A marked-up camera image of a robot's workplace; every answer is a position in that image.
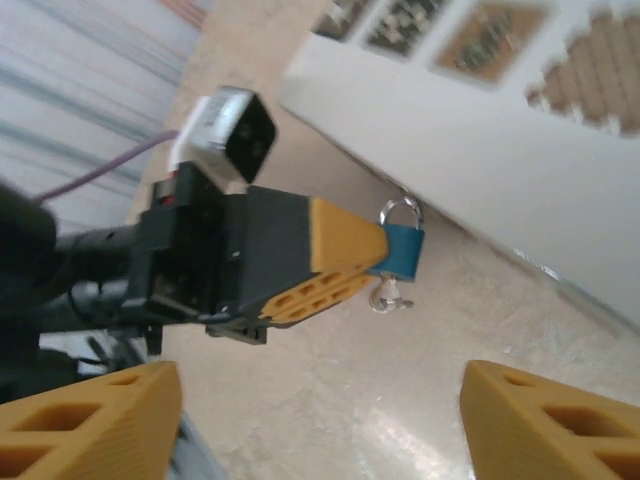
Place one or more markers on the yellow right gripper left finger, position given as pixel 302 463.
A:
pixel 100 435

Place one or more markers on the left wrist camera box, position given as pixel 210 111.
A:
pixel 235 132

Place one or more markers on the silver key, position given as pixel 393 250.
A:
pixel 385 296

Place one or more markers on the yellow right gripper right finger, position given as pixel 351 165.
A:
pixel 540 440

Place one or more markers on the white box with printed tiles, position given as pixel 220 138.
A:
pixel 450 130

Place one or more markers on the blue padlock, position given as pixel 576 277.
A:
pixel 402 250

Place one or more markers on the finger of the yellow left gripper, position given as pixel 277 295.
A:
pixel 320 300
pixel 310 240

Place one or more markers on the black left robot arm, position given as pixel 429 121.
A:
pixel 30 260

